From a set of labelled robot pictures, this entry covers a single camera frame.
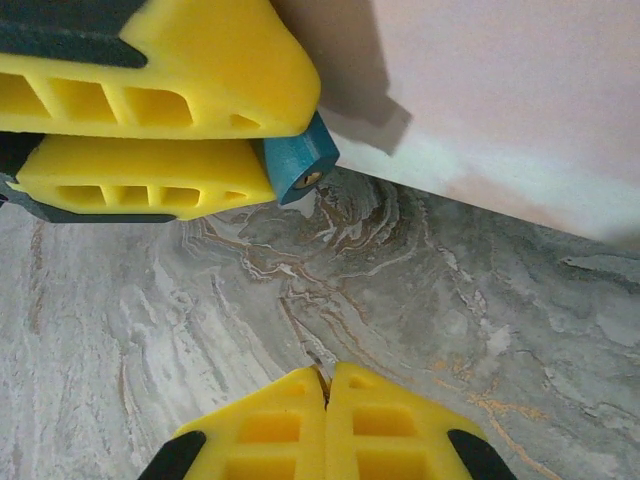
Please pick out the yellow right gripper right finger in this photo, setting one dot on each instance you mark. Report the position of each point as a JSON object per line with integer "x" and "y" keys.
{"x": 395, "y": 440}

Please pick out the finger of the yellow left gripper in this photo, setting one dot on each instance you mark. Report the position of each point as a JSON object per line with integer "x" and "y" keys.
{"x": 150, "y": 170}
{"x": 210, "y": 55}

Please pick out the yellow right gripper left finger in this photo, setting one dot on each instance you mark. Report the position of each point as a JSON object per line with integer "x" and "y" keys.
{"x": 270, "y": 440}

